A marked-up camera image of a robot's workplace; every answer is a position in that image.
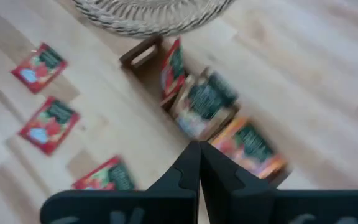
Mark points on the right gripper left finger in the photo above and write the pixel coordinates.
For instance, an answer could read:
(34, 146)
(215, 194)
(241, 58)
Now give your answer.
(135, 207)

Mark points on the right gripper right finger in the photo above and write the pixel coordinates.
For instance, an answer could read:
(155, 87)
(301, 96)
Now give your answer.
(275, 207)

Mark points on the orange peach tea packet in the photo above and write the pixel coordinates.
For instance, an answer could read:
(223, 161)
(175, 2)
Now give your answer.
(250, 146)

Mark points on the beige apple tea packet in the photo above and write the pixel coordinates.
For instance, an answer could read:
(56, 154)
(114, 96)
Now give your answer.
(204, 102)

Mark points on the red strawberry tea packet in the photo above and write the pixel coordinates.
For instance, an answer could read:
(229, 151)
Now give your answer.
(50, 124)
(172, 70)
(39, 67)
(107, 177)

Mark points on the wooden tea box organiser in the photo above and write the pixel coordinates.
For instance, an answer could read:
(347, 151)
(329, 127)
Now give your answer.
(151, 81)

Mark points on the round woven straw placemat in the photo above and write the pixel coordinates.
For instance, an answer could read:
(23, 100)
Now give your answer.
(154, 18)

